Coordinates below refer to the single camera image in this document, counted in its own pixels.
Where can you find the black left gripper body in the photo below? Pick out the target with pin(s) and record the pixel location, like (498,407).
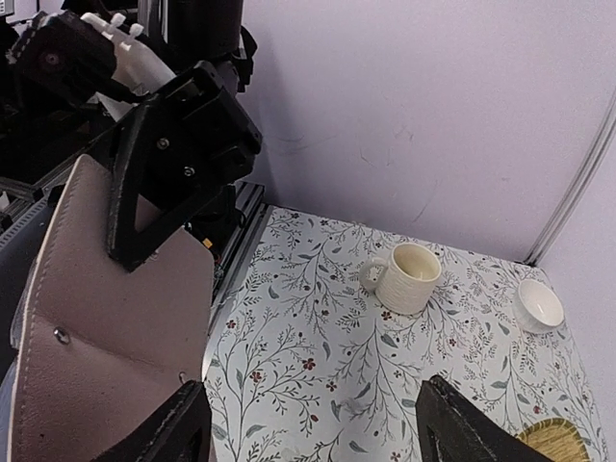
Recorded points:
(200,99)

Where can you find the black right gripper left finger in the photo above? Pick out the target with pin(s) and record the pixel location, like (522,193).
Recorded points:
(179,430)

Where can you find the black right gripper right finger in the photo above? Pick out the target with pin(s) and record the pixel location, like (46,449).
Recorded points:
(450,428)

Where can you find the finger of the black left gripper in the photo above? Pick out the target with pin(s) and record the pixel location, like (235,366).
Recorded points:
(160,180)

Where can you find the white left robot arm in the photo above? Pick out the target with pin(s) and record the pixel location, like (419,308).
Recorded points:
(53,71)

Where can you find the woven bamboo tray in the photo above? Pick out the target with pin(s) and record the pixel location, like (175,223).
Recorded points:
(556,438)

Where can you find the small white bowl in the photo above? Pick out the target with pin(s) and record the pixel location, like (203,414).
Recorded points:
(536,308)

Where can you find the cream ceramic mug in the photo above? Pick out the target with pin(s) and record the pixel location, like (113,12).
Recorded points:
(405,280)

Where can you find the aluminium frame post left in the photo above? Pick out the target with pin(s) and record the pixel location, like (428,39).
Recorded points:
(582,179)

